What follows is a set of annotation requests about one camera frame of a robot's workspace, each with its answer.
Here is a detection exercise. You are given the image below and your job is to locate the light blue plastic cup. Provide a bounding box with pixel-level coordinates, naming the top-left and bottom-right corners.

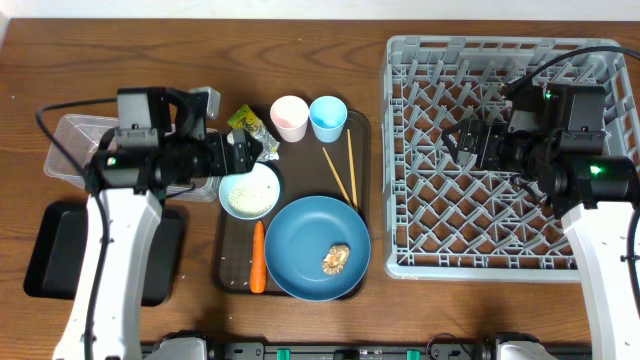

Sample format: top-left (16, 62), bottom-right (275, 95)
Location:
top-left (309, 96), bottom-right (348, 143)

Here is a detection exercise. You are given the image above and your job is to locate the grey dishwasher rack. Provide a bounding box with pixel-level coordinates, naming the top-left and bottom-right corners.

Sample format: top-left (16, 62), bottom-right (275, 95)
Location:
top-left (381, 35), bottom-right (639, 282)

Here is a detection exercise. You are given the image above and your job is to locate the wooden chopstick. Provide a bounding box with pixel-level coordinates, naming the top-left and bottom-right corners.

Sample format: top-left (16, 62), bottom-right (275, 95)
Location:
top-left (347, 129), bottom-right (359, 212)
top-left (322, 147), bottom-right (354, 208)

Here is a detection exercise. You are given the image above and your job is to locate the blue plate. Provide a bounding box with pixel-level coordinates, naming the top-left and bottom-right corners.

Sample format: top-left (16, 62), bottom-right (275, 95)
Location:
top-left (265, 196), bottom-right (372, 302)

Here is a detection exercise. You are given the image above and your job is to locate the yellow foil snack wrapper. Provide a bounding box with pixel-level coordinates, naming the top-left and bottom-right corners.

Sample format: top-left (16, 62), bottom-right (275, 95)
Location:
top-left (227, 104), bottom-right (280, 163)

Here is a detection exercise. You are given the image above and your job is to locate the light blue rice bowl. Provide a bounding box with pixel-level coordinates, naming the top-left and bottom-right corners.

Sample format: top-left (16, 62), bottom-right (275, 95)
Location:
top-left (218, 163), bottom-right (281, 220)

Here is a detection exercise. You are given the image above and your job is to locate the wooden chopstick left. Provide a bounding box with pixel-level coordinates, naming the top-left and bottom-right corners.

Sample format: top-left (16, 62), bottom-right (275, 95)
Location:
top-left (322, 147), bottom-right (354, 208)

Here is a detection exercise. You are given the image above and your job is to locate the pink plastic cup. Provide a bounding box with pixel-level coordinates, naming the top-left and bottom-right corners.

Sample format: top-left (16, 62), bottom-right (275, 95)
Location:
top-left (270, 95), bottom-right (309, 143)

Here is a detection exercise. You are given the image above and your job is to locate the crumpled brown food scrap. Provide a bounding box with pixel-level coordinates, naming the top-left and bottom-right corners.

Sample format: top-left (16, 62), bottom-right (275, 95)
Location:
top-left (322, 244), bottom-right (350, 276)

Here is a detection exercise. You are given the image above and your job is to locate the wooden chopstick right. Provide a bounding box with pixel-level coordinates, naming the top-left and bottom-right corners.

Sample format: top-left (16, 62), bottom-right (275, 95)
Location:
top-left (347, 129), bottom-right (359, 212)

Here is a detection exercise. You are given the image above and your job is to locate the black plastic bin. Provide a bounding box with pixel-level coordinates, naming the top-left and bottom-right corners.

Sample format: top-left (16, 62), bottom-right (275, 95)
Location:
top-left (23, 201), bottom-right (185, 307)

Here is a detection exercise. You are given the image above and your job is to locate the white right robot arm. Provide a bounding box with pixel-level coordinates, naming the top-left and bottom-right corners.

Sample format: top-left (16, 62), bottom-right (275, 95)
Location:
top-left (441, 82), bottom-right (639, 359)

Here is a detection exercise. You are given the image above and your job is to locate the clear plastic bin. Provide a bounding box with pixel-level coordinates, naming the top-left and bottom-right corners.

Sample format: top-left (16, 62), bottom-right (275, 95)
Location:
top-left (43, 114), bottom-right (220, 202)

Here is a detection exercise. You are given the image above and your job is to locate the orange carrot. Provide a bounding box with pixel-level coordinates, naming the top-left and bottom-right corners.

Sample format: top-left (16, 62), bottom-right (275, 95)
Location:
top-left (249, 221), bottom-right (267, 294)

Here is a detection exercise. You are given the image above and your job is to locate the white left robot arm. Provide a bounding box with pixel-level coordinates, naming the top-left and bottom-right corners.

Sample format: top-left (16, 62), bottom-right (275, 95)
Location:
top-left (54, 87), bottom-right (263, 359)

